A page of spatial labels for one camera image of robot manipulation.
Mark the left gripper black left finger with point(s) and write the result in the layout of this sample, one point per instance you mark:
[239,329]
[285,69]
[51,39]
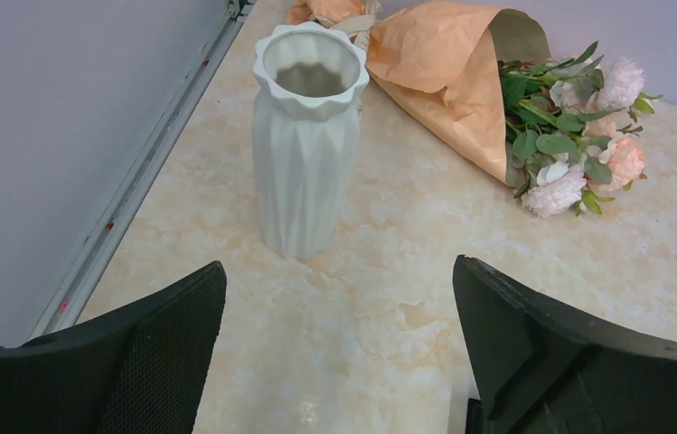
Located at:
[140,368]

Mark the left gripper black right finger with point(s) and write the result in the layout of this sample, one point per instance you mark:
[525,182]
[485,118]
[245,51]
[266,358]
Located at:
[542,366]

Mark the flower bouquet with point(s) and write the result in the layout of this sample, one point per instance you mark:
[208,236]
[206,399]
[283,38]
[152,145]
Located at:
[562,133]

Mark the cream printed ribbon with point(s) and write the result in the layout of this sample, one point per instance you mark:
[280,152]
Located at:
[359,27]

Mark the aluminium frame rail left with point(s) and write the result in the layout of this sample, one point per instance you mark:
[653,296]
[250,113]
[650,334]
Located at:
[99,247]

